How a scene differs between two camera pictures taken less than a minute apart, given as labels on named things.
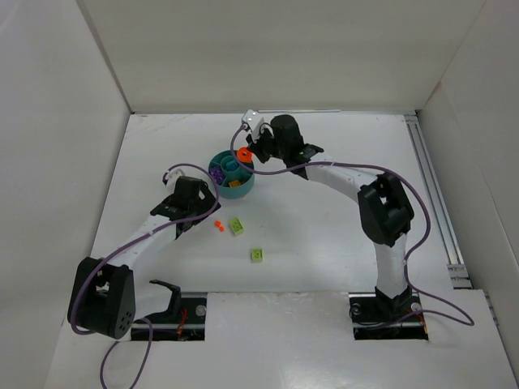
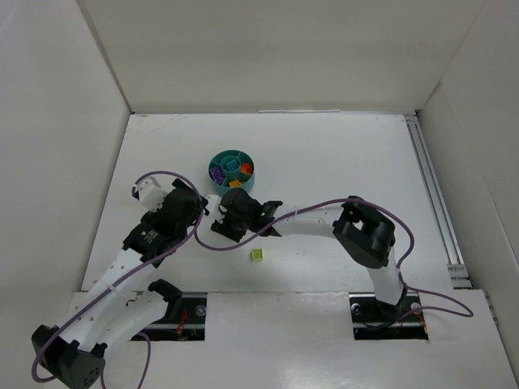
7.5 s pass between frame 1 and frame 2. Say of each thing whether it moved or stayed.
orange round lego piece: moved
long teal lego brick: stayed
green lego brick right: stayed
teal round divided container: stayed
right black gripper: moved
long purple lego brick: stayed
